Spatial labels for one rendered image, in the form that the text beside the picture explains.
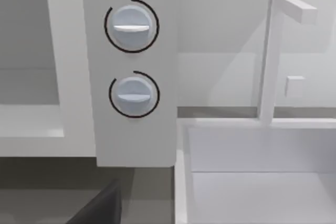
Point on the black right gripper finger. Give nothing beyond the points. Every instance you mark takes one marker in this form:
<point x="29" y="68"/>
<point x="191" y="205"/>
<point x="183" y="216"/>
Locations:
<point x="105" y="204"/>

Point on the pale microwave oven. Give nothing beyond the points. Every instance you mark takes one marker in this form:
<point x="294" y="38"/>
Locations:
<point x="136" y="140"/>

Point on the pale grey microwave knob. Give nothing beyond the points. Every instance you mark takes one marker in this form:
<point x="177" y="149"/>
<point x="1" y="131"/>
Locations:
<point x="132" y="95"/>
<point x="130" y="26"/>

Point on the microwave oven door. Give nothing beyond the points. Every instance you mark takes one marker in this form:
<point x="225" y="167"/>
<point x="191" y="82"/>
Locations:
<point x="65" y="77"/>

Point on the white sink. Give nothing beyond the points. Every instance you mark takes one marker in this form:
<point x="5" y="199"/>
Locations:
<point x="252" y="182"/>

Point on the tall white tap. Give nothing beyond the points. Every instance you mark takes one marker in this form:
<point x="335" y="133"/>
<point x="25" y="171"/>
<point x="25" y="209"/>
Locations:
<point x="270" y="58"/>

